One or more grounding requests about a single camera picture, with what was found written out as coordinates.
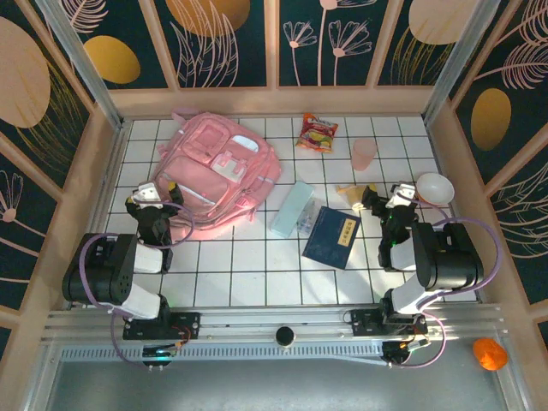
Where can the left controller board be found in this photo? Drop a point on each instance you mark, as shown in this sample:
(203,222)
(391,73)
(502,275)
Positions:
(159,353)

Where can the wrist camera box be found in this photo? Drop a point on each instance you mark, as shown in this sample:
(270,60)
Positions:
(147,192)
(402,193)

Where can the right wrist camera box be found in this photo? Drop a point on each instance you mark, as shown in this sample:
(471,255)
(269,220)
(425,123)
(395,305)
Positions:
(402,193)

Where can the pink plastic cup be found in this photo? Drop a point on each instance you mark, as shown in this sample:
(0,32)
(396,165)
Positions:
(364,155)

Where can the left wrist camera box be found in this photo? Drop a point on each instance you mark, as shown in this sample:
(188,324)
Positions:
(147,192)

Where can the white bowl with orange base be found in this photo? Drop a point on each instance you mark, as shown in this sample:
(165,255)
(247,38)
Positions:
(434,187)

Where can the right controller board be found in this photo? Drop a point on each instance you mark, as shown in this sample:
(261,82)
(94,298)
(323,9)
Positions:
(400,349)

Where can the aluminium rail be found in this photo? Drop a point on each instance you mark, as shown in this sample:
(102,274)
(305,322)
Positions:
(257,319)

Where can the black round knob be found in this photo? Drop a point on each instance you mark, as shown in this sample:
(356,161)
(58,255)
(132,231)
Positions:
(285,335)

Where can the dark blue book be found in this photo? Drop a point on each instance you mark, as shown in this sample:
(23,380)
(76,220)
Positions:
(331,237)

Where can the colourful candy bag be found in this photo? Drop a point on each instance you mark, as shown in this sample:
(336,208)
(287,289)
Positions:
(317,135)

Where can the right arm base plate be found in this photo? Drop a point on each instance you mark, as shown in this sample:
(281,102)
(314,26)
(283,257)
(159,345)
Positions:
(364,321)

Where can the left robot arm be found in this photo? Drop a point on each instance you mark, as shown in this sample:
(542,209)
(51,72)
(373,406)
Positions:
(145,304)

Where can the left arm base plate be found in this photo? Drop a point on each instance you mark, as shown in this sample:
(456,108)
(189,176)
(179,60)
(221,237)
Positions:
(188,324)

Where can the orange ball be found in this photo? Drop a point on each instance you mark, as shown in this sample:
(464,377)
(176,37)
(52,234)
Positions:
(490,353)

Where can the controller board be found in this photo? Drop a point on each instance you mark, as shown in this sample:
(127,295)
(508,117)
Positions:
(159,353)
(400,349)

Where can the teal pencil case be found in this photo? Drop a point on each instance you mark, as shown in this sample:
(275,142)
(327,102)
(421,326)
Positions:
(291,210)

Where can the pink backpack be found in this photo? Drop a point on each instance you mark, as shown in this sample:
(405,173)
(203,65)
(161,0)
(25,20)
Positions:
(192,171)

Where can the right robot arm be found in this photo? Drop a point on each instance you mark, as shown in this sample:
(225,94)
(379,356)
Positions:
(449,261)

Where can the aluminium corner post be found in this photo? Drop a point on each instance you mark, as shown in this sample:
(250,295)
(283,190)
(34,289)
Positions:
(458,64)
(85,73)

